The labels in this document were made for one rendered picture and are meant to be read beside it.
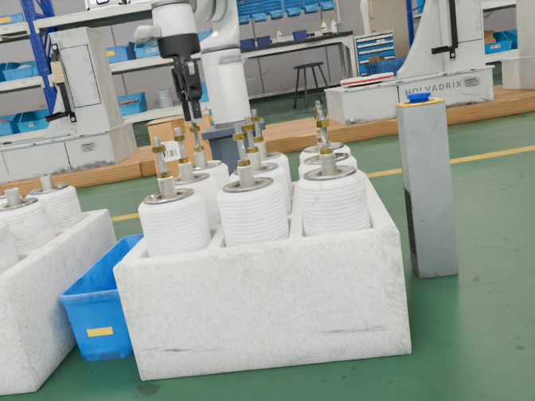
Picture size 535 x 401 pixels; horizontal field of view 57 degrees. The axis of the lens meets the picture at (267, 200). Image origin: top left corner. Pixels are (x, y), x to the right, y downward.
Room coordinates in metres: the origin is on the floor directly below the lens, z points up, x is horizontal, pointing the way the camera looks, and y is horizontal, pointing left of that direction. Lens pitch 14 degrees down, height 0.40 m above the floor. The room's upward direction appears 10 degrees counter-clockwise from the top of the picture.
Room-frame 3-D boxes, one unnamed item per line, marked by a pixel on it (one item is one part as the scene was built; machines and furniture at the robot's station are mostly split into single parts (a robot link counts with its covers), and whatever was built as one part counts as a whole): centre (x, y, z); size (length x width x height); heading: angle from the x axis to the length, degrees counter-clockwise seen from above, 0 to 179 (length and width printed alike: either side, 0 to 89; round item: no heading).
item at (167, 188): (0.71, 0.14, 0.26); 0.02 x 0.02 x 0.03
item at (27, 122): (5.54, 2.28, 0.36); 0.50 x 0.38 x 0.21; 179
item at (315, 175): (0.68, -0.09, 0.25); 0.08 x 0.08 x 0.01
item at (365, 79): (2.89, -0.68, 0.29); 0.30 x 0.30 x 0.06
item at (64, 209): (0.98, 0.43, 0.16); 0.10 x 0.10 x 0.18
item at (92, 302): (0.86, 0.28, 0.06); 0.30 x 0.11 x 0.12; 173
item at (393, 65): (5.19, -1.48, 0.19); 0.50 x 0.41 x 0.37; 5
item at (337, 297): (0.81, 0.01, 0.09); 0.39 x 0.39 x 0.18; 83
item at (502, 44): (5.53, -2.62, 0.36); 0.50 x 0.38 x 0.21; 1
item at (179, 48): (0.94, 0.11, 0.45); 0.08 x 0.08 x 0.09
